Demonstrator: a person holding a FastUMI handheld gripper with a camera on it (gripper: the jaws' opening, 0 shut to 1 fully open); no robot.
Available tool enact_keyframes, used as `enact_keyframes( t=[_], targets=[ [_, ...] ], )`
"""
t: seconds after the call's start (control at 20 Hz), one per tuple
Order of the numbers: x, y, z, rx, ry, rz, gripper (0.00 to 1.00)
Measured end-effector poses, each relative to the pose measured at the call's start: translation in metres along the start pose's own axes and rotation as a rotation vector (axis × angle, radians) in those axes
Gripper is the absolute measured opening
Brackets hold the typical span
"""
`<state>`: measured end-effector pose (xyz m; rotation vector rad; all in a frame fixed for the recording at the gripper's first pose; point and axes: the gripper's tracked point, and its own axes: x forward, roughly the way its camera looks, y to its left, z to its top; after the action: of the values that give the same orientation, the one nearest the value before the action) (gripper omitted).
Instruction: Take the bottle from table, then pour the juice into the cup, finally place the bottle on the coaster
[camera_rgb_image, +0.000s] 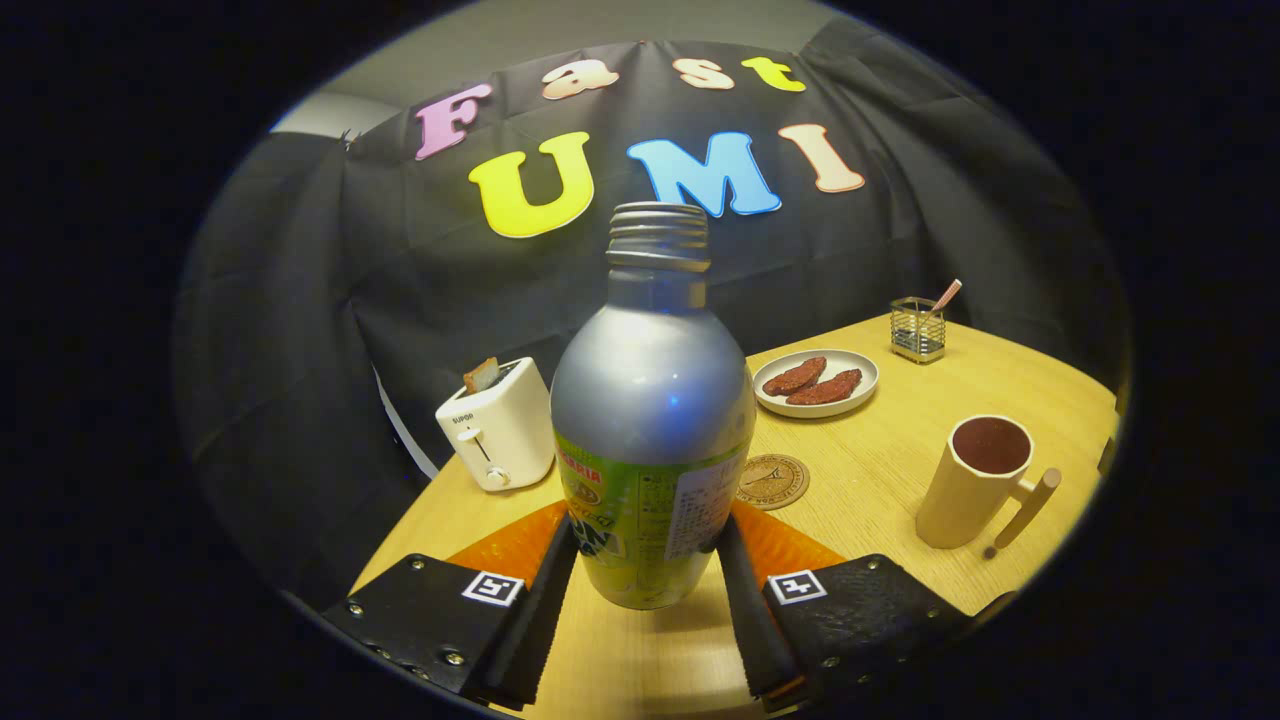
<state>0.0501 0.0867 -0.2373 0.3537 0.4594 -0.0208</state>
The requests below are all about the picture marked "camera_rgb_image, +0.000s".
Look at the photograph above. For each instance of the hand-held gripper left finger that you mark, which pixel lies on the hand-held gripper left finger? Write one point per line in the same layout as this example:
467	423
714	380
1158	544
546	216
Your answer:
535	630

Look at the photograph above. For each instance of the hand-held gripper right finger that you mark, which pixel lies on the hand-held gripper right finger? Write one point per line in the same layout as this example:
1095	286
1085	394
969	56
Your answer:
750	620

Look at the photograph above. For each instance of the round wooden coaster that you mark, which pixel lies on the round wooden coaster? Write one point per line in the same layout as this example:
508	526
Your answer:
780	482

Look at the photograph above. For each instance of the silver bottle with green label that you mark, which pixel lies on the silver bottle with green label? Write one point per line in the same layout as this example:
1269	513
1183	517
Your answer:
650	400

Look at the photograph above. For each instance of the wooden table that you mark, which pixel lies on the wooden table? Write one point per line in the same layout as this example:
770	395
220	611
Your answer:
870	520

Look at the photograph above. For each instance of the white toaster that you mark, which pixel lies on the white toaster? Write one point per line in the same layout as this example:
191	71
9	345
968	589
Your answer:
510	430

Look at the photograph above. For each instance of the brown meat piece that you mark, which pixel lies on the brown meat piece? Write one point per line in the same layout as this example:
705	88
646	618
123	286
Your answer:
825	388
795	377

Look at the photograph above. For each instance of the toast slice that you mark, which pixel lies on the toast slice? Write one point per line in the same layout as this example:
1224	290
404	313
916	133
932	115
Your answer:
482	375

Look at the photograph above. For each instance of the white round plate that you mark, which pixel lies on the white round plate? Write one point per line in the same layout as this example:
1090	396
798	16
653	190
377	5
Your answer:
855	362

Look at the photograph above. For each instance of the black backdrop cloth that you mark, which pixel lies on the black backdrop cloth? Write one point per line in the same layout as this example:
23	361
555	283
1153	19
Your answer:
300	350

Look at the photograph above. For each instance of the pink stick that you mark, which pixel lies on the pink stick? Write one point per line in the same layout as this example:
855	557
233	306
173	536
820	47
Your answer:
948	295

